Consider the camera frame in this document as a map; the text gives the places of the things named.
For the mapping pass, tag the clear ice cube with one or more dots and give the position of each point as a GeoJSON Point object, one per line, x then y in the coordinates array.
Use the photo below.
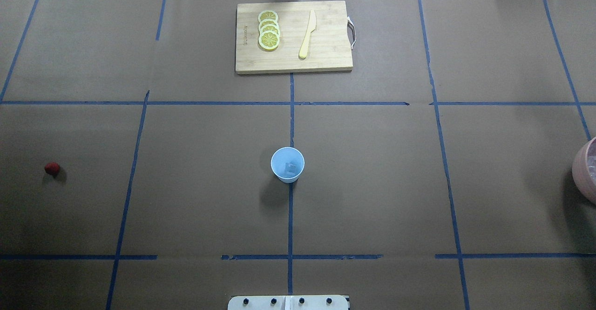
{"type": "Point", "coordinates": [291, 169]}

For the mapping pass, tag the light blue paper cup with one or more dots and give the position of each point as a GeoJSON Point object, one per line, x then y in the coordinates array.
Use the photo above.
{"type": "Point", "coordinates": [286, 155]}

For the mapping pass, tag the pile of clear ice cubes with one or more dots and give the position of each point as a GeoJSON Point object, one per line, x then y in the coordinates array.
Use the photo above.
{"type": "Point", "coordinates": [591, 164]}

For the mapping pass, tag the bamboo cutting board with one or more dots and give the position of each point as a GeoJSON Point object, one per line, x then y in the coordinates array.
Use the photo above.
{"type": "Point", "coordinates": [330, 47]}

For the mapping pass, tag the lemon slice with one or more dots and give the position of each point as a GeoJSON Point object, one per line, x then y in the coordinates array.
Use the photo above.
{"type": "Point", "coordinates": [267, 22]}
{"type": "Point", "coordinates": [269, 32]}
{"type": "Point", "coordinates": [269, 42]}
{"type": "Point", "coordinates": [268, 15]}

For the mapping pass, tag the yellow plastic knife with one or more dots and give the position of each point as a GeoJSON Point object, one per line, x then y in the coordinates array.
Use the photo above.
{"type": "Point", "coordinates": [311, 27]}

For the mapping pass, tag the red strawberry on table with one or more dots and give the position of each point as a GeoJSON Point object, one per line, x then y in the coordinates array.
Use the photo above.
{"type": "Point", "coordinates": [52, 169]}

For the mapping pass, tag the pink bowl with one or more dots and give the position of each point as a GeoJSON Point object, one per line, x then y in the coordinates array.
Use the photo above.
{"type": "Point", "coordinates": [580, 172]}

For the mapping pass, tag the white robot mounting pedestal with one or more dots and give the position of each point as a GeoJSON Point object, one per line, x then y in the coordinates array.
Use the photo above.
{"type": "Point", "coordinates": [290, 302]}

